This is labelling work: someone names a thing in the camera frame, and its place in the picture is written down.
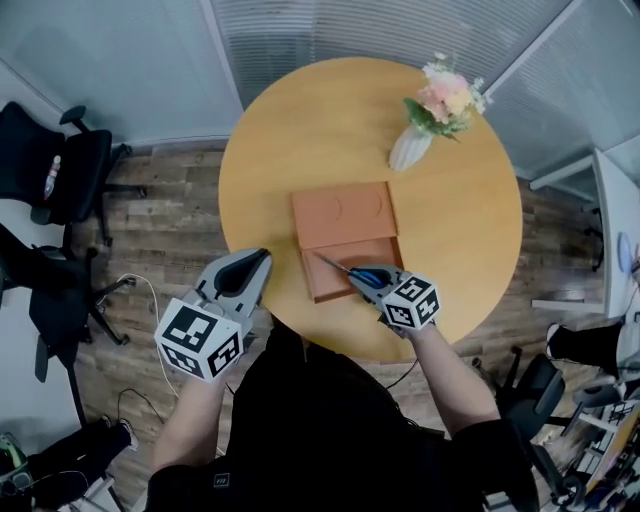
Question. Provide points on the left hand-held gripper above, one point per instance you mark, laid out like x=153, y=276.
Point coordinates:
x=195, y=340

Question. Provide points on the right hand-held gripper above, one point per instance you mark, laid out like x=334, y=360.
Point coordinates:
x=412, y=302

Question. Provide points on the brown wooden box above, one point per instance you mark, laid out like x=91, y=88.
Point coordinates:
x=345, y=220

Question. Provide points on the person's right forearm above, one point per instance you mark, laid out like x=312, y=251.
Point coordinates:
x=450, y=380

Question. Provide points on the person's left forearm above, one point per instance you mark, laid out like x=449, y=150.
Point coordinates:
x=190, y=425

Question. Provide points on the white ribbed vase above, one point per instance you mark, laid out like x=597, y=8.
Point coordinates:
x=407, y=150

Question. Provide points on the person's black shirt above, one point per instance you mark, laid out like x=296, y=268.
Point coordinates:
x=325, y=440

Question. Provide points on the black office chair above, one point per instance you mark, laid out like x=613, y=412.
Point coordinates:
x=80, y=170
x=535, y=400
x=50, y=310

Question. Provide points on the pink flower bouquet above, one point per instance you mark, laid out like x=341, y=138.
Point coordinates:
x=447, y=105

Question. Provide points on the clear water bottle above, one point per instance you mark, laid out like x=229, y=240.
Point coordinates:
x=51, y=177

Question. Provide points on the blue plate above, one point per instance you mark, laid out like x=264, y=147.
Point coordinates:
x=625, y=250

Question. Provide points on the white rectangular desk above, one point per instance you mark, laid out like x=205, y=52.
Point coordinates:
x=617, y=210

